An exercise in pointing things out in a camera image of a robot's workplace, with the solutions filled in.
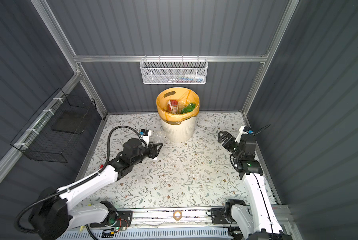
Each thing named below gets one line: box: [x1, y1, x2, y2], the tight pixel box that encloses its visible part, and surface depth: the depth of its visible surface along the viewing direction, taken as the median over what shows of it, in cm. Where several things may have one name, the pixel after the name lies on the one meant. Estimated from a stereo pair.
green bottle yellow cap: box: [181, 103, 196, 114], surface depth 95 cm
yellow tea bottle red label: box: [167, 99, 179, 115], surface depth 94 cm
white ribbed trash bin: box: [160, 117, 197, 143], surface depth 95 cm
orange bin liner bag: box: [156, 87, 200, 125], surface depth 96 cm
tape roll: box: [173, 210, 183, 221], surface depth 76 cm
